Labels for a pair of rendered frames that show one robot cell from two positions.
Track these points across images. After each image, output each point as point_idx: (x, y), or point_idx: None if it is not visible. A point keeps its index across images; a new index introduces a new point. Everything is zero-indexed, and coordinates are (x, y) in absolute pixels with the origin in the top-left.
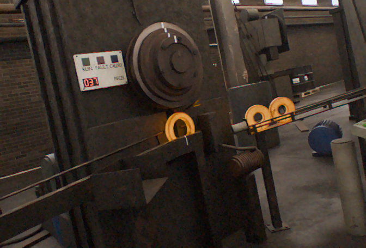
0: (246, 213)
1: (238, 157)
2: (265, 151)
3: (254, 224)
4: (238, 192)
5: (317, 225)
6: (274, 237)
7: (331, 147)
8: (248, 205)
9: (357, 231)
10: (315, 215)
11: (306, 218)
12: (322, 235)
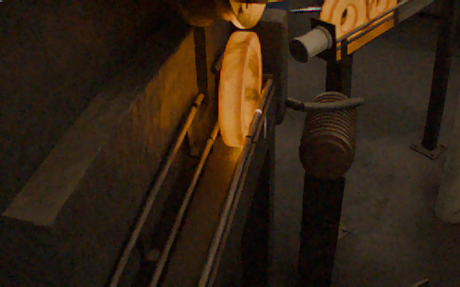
0: (319, 242)
1: (341, 135)
2: (347, 95)
3: (333, 259)
4: (311, 205)
5: (387, 212)
6: (341, 262)
7: None
8: (329, 230)
9: (459, 217)
10: (364, 186)
11: (358, 199)
12: (412, 234)
